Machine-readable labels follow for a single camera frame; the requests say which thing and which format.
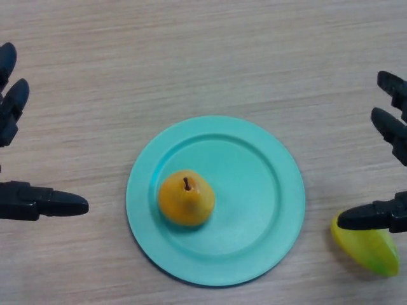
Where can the yellow orange pear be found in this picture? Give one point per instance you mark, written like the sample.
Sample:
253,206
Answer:
184,203

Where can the round teal green plate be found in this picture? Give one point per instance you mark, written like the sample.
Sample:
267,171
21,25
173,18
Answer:
248,197

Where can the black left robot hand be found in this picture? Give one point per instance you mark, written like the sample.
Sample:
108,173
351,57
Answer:
28,201

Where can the yellow green starfruit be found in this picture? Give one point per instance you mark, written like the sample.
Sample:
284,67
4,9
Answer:
369,251

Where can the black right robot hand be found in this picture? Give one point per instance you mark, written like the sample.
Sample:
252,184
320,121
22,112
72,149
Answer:
369,217

